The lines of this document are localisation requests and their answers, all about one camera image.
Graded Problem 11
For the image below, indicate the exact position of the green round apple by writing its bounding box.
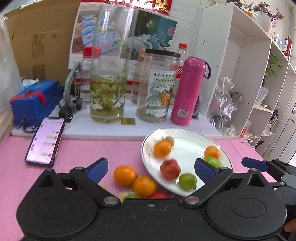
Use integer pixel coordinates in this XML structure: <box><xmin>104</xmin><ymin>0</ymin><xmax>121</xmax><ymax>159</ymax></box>
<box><xmin>205</xmin><ymin>157</ymin><xmax>223</xmax><ymax>169</ymax></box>

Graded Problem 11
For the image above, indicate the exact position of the orange tangerine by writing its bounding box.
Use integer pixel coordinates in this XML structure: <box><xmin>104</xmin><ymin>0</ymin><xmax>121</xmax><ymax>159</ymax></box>
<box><xmin>132</xmin><ymin>176</ymin><xmax>157</xmax><ymax>198</ymax></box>
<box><xmin>153</xmin><ymin>140</ymin><xmax>172</xmax><ymax>158</ymax></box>
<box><xmin>204</xmin><ymin>146</ymin><xmax>220</xmax><ymax>159</ymax></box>
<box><xmin>113</xmin><ymin>166</ymin><xmax>137</xmax><ymax>186</ymax></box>

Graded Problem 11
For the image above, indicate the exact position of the large green oval fruit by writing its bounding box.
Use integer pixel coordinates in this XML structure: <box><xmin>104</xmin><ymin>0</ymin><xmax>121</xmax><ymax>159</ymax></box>
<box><xmin>119</xmin><ymin>192</ymin><xmax>139</xmax><ymax>204</ymax></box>

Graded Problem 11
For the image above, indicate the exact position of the red small apple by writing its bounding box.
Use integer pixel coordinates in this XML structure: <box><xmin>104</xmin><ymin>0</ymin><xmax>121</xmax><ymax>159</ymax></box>
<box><xmin>160</xmin><ymin>159</ymin><xmax>181</xmax><ymax>180</ymax></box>
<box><xmin>151</xmin><ymin>192</ymin><xmax>167</xmax><ymax>199</ymax></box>

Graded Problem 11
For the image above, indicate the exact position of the tan longan fruit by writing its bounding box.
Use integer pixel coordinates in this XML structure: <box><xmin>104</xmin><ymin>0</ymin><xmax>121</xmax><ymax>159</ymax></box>
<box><xmin>164</xmin><ymin>136</ymin><xmax>175</xmax><ymax>147</ymax></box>

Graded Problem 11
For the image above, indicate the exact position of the red small apple front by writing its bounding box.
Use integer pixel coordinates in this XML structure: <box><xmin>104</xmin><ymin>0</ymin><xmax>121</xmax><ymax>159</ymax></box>
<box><xmin>151</xmin><ymin>192</ymin><xmax>167</xmax><ymax>199</ymax></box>

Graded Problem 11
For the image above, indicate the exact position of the person left hand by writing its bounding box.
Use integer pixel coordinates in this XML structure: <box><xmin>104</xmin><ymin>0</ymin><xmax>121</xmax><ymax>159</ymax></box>
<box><xmin>284</xmin><ymin>219</ymin><xmax>296</xmax><ymax>232</ymax></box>

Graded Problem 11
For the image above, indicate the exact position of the white ceramic plate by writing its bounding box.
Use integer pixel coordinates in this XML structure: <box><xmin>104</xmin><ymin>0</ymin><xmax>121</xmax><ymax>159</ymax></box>
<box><xmin>141</xmin><ymin>128</ymin><xmax>233</xmax><ymax>196</ymax></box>

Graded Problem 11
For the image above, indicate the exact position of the black smartphone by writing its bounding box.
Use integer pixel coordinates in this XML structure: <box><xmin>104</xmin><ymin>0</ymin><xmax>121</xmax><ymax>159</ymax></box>
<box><xmin>25</xmin><ymin>117</ymin><xmax>66</xmax><ymax>167</ymax></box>

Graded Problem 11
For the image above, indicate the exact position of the white flat board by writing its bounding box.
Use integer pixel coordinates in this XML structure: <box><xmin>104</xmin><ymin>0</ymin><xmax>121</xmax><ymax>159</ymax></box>
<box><xmin>10</xmin><ymin>97</ymin><xmax>223</xmax><ymax>141</ymax></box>

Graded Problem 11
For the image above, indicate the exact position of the clear crumpled plastic bag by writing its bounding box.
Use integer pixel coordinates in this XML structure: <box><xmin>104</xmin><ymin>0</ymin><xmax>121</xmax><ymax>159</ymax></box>
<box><xmin>207</xmin><ymin>75</ymin><xmax>237</xmax><ymax>137</ymax></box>

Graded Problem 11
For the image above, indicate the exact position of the white shelf unit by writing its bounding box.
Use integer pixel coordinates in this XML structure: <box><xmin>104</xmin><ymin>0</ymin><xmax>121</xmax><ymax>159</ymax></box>
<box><xmin>193</xmin><ymin>3</ymin><xmax>295</xmax><ymax>157</ymax></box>

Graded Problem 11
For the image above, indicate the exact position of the pink floral tablecloth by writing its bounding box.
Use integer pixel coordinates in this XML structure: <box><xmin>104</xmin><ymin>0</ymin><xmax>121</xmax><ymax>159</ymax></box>
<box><xmin>0</xmin><ymin>135</ymin><xmax>278</xmax><ymax>241</ymax></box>

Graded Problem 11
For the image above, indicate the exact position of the grey metal lever press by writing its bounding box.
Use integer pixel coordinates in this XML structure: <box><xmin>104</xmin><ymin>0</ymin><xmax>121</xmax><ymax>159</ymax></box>
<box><xmin>63</xmin><ymin>62</ymin><xmax>83</xmax><ymax>118</ymax></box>

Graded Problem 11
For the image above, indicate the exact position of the pink thermos bottle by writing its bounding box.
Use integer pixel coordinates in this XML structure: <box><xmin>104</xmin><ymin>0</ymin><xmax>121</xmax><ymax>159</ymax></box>
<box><xmin>170</xmin><ymin>57</ymin><xmax>211</xmax><ymax>126</ymax></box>

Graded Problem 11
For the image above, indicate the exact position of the blue plastic tool box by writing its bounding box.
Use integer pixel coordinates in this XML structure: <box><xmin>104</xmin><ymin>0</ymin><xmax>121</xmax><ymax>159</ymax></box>
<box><xmin>10</xmin><ymin>80</ymin><xmax>64</xmax><ymax>128</ymax></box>

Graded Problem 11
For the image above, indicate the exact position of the red capped plastic bottle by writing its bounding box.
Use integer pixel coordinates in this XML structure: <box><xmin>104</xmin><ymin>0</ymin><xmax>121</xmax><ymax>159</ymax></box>
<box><xmin>80</xmin><ymin>46</ymin><xmax>101</xmax><ymax>104</ymax></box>

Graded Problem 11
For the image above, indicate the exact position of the clear plastic tea jar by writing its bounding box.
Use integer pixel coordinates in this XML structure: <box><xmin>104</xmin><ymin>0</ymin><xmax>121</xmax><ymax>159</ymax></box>
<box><xmin>136</xmin><ymin>49</ymin><xmax>181</xmax><ymax>123</ymax></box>

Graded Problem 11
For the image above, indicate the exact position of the cola bottle red cap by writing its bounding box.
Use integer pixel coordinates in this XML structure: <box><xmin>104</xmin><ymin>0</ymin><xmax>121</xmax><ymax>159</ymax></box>
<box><xmin>170</xmin><ymin>43</ymin><xmax>188</xmax><ymax>107</ymax></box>

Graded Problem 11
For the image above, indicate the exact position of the brown cardboard box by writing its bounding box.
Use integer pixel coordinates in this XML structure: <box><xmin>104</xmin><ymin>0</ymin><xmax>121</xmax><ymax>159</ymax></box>
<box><xmin>4</xmin><ymin>0</ymin><xmax>80</xmax><ymax>85</ymax></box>

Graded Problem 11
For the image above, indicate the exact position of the tall glass plant vase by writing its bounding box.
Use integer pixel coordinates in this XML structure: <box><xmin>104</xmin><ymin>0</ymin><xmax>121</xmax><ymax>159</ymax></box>
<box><xmin>90</xmin><ymin>4</ymin><xmax>137</xmax><ymax>123</ymax></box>

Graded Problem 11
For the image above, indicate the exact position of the bedding wall poster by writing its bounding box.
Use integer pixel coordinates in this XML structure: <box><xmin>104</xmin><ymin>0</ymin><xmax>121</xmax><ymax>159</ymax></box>
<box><xmin>68</xmin><ymin>1</ymin><xmax>178</xmax><ymax>69</ymax></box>

